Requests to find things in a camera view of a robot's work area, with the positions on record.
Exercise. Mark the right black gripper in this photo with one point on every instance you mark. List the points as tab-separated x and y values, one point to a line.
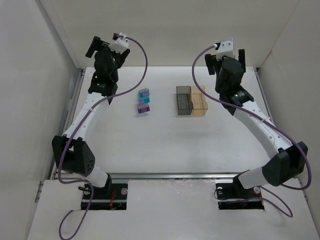
241	56

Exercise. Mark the amber transparent container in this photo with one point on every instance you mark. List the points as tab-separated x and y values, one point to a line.
198	100

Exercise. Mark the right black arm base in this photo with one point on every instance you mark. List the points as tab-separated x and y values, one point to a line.
232	197

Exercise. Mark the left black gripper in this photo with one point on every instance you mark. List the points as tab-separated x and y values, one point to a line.
93	46

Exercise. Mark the grey transparent container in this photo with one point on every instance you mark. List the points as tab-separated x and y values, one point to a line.
184	103

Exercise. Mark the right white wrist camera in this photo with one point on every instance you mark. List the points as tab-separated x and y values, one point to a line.
225	48

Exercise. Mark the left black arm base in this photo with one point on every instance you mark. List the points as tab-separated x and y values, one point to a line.
114	200

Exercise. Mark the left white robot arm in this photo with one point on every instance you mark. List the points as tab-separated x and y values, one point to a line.
71	151

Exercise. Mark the teal frog lego tile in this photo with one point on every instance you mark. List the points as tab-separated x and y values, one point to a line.
144	92

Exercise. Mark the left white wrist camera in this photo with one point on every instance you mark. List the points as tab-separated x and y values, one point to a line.
120	44

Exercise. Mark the metal table rail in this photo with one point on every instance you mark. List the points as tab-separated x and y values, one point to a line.
172	176

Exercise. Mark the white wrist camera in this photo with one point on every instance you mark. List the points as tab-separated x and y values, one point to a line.
225	48
120	44

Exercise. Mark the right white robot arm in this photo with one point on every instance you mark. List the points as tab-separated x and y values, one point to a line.
287	158

